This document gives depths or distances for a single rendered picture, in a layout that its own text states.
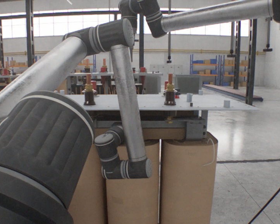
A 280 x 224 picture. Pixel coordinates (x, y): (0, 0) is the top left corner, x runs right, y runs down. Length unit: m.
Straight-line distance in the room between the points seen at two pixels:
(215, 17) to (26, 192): 1.14
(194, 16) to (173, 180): 1.11
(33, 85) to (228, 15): 0.94
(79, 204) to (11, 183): 1.51
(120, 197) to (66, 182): 1.35
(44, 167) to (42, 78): 0.52
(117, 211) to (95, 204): 0.18
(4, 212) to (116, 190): 1.42
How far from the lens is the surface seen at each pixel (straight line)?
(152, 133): 1.69
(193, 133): 1.63
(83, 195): 1.80
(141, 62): 9.86
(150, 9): 1.41
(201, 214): 1.91
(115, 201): 1.80
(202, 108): 1.45
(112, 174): 1.30
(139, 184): 1.70
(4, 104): 0.76
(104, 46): 1.19
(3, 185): 0.36
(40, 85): 0.86
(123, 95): 1.16
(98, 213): 1.93
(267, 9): 1.20
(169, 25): 1.39
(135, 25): 1.50
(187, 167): 1.67
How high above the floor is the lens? 1.60
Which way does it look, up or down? 11 degrees down
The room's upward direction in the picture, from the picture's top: straight up
